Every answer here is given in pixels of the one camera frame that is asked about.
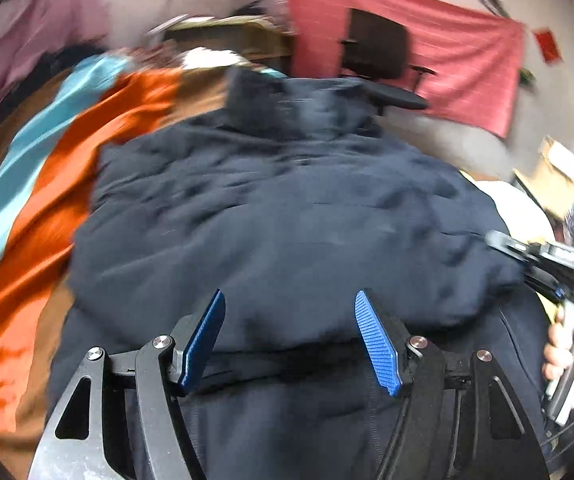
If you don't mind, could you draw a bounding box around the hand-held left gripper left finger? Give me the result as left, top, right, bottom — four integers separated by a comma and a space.
27, 289, 226, 480

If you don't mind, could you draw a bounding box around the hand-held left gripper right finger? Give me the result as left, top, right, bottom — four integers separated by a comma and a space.
354, 289, 550, 480

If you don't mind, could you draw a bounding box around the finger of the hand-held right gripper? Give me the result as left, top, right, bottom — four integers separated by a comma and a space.
486, 230, 548, 273

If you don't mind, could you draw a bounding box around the dark navy padded jacket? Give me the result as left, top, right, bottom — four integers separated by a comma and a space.
47, 67, 550, 480

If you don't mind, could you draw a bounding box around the wooden stool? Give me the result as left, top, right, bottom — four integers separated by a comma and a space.
512, 135, 574, 221

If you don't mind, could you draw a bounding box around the black office chair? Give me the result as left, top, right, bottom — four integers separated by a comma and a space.
339, 7, 438, 113

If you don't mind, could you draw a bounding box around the wooden desk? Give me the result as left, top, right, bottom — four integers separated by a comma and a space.
164, 12, 295, 68

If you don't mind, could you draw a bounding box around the pink curtain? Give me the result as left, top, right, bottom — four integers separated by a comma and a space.
0, 0, 113, 126

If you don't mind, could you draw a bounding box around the red checked wall cloth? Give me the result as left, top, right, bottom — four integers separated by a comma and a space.
282, 0, 525, 138

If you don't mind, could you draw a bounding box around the red paper wall decoration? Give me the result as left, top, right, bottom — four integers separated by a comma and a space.
533, 27, 562, 65

